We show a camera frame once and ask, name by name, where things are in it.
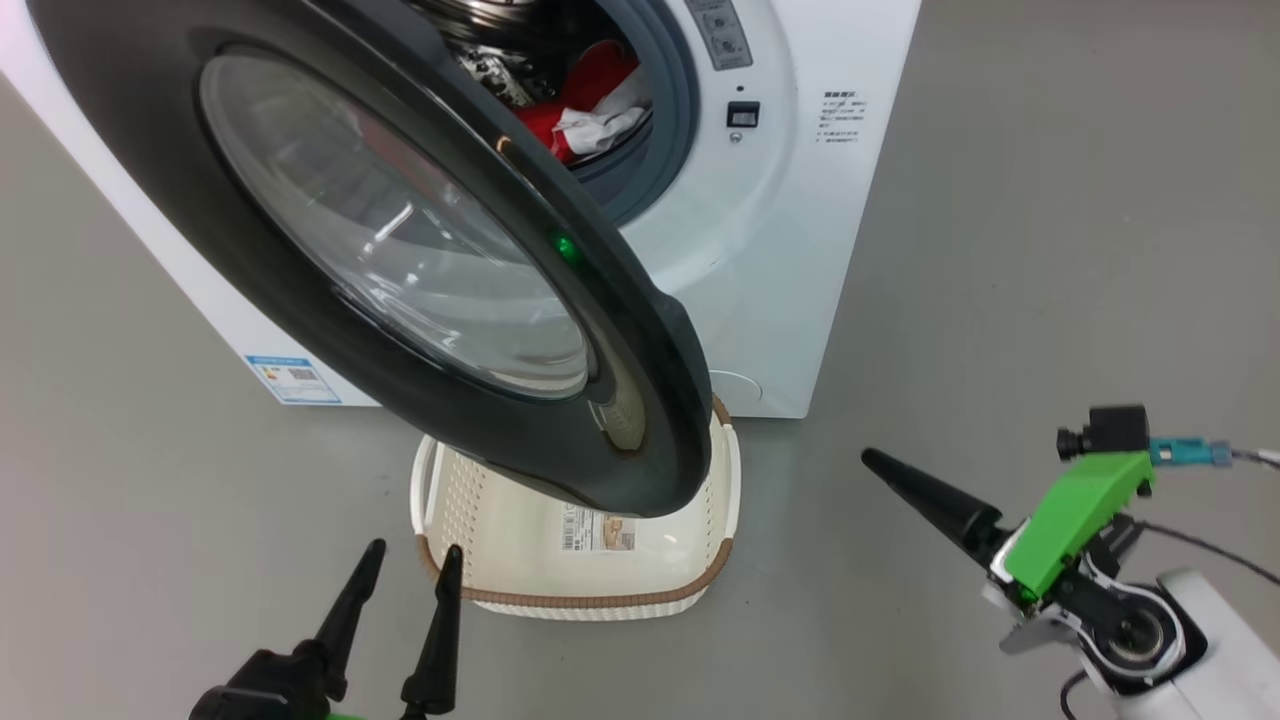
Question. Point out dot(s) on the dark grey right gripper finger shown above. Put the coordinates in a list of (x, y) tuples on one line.
[(935, 500)]

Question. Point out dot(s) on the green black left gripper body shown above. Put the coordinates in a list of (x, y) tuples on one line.
[(265, 690)]

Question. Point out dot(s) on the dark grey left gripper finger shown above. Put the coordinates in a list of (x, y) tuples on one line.
[(440, 650), (350, 610)]

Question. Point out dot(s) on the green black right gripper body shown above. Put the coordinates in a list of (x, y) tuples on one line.
[(1075, 520)]

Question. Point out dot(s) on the dark grey round washer door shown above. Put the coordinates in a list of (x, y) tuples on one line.
[(300, 330)]

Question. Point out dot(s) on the red garment with white stripe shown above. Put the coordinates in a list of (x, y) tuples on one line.
[(600, 75)]

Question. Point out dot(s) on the black white patterned cloth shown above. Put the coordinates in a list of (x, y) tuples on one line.
[(500, 80)]

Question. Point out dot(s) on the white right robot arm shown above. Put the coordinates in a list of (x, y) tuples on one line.
[(1230, 660)]

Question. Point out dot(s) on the cream perforated laundry basket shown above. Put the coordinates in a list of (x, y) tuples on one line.
[(520, 560)]

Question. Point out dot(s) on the barcode sticker in basket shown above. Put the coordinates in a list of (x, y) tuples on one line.
[(600, 532)]

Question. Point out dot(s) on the white front-load washing machine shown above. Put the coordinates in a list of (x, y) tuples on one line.
[(780, 250)]

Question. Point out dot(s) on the grey rubber door seal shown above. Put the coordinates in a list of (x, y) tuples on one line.
[(672, 100)]

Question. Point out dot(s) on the grey panel with round buttons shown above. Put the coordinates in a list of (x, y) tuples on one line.
[(722, 35)]

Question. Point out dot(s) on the steel washer drum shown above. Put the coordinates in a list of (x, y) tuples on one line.
[(480, 15)]

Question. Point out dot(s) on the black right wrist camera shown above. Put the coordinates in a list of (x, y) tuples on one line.
[(1115, 430)]

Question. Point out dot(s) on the teal right camera connector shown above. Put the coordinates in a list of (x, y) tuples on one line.
[(1190, 452)]

